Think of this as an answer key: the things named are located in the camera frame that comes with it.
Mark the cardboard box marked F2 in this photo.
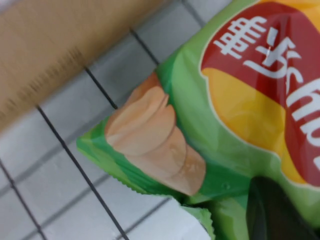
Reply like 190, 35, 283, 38
0, 0, 185, 133

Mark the green chip bag with chips picture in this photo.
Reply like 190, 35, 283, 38
76, 0, 320, 240

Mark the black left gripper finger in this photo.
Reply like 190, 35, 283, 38
246, 176, 320, 240

